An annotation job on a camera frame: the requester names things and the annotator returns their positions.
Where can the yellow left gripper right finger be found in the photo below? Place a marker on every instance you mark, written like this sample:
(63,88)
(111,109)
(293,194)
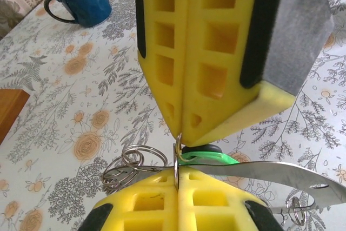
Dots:
(232,214)

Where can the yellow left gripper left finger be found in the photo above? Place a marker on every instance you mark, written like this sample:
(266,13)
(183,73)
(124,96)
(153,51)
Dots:
(116,214)

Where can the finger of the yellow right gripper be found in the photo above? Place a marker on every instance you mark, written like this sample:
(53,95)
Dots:
(193,39)
(150,63)

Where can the floral tablecloth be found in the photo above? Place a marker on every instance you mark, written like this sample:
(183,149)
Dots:
(81,93)

